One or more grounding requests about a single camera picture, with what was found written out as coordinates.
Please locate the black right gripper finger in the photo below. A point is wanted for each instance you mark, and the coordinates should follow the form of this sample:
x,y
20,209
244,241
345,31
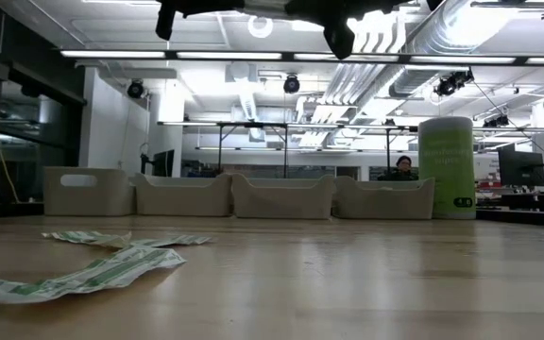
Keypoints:
x,y
339,40
164,21

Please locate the long ceiling light bar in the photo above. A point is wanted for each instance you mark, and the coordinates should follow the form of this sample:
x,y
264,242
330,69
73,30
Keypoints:
x,y
229,55

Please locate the black computer monitor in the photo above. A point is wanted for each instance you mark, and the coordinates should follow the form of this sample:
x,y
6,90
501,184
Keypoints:
x,y
521,167
164,163

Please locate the person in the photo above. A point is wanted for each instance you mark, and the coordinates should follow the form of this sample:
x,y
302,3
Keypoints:
x,y
402,168

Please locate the white plastic bin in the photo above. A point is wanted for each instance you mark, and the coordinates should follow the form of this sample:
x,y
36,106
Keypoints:
x,y
283,198
182,198
385,203
107,196

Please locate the green wipes canister white lid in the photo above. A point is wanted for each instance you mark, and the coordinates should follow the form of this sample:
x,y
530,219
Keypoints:
x,y
447,179

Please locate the black ceiling camera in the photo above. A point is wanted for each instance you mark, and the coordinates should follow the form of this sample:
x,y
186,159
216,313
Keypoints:
x,y
451,84
292,84
135,89
496,121

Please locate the black background table frame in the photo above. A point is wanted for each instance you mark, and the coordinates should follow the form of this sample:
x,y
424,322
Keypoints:
x,y
253,124

